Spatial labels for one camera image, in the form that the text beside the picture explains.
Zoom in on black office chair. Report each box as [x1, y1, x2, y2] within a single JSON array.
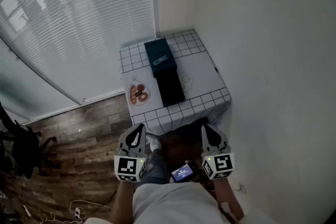
[[0, 101, 57, 179]]

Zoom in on white cable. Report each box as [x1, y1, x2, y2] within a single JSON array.
[[38, 199, 114, 224]]

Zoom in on white grid tablecloth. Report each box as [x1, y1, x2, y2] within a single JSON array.
[[118, 29, 233, 136]]

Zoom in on person's right forearm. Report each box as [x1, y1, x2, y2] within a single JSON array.
[[213, 177, 245, 221]]

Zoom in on person's white shoe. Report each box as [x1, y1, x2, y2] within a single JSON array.
[[145, 133, 162, 152]]

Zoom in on black device with screen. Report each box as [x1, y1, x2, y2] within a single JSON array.
[[170, 161, 202, 184]]

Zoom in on person's leg in jeans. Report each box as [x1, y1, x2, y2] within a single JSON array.
[[138, 148, 172, 187]]

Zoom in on person's left forearm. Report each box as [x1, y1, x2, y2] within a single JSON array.
[[108, 180, 140, 224]]

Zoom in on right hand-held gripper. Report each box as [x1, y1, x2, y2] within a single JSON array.
[[201, 124, 236, 181]]

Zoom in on dark green box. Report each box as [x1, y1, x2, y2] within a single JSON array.
[[143, 37, 186, 108]]

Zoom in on person's light shirt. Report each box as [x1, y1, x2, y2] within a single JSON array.
[[132, 181, 225, 224]]

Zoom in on white window blinds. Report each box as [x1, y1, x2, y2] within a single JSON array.
[[0, 0, 158, 124]]

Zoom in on grey utility knife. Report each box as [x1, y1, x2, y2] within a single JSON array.
[[153, 54, 170, 66]]

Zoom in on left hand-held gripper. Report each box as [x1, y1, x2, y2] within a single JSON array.
[[113, 123, 149, 183]]

